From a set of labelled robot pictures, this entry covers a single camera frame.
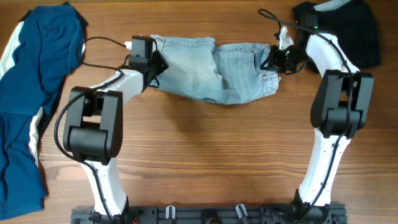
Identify light blue denim shorts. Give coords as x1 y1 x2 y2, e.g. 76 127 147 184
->
153 35 280 105

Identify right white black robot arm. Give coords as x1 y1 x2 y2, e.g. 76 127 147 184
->
261 14 374 222

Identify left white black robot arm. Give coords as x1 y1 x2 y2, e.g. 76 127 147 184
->
54 35 169 223

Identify black folded garment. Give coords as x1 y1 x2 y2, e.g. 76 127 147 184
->
292 0 381 68

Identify blue white-striped garment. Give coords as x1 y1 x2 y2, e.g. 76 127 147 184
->
1 2 88 220

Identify left black camera cable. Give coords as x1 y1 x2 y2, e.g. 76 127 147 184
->
53 35 131 224

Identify black camera cable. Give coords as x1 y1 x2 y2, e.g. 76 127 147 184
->
257 8 355 218
53 35 131 224

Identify right black camera cable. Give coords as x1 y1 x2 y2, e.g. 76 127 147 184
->
257 8 355 218

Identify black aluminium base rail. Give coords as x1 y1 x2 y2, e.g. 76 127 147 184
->
70 204 348 224

